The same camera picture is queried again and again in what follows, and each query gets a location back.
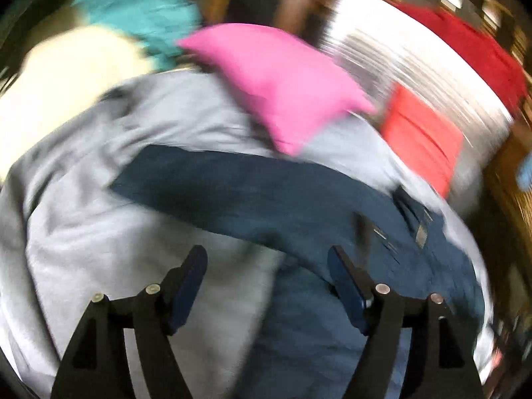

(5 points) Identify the grey bed blanket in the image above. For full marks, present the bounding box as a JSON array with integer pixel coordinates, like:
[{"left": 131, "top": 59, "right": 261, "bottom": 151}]
[{"left": 1, "top": 70, "right": 493, "bottom": 398}]

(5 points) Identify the red-orange pillow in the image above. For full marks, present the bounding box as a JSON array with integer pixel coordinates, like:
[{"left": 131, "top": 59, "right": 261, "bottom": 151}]
[{"left": 380, "top": 84, "right": 464, "bottom": 197}]

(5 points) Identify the navy blue puffer jacket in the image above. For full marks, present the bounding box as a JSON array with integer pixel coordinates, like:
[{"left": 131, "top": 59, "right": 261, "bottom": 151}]
[{"left": 111, "top": 145, "right": 485, "bottom": 398}]

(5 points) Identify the red cloth on railing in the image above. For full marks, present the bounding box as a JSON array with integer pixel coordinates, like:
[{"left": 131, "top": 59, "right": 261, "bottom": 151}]
[{"left": 393, "top": 3, "right": 527, "bottom": 116}]

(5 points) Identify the silver foil insulation mat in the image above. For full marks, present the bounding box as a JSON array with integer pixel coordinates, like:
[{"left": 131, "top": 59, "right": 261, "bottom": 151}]
[{"left": 319, "top": 0, "right": 513, "bottom": 218}]

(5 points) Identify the cream sofa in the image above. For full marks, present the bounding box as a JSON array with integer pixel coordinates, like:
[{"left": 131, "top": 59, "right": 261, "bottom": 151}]
[{"left": 1, "top": 25, "right": 156, "bottom": 178}]

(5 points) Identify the pink pillow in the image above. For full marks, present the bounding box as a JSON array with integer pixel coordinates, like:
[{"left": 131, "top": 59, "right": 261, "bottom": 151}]
[{"left": 178, "top": 24, "right": 375, "bottom": 156}]

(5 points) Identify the teal shirt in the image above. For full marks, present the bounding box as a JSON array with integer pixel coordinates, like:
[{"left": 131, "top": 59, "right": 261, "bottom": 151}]
[{"left": 73, "top": 0, "right": 201, "bottom": 70}]

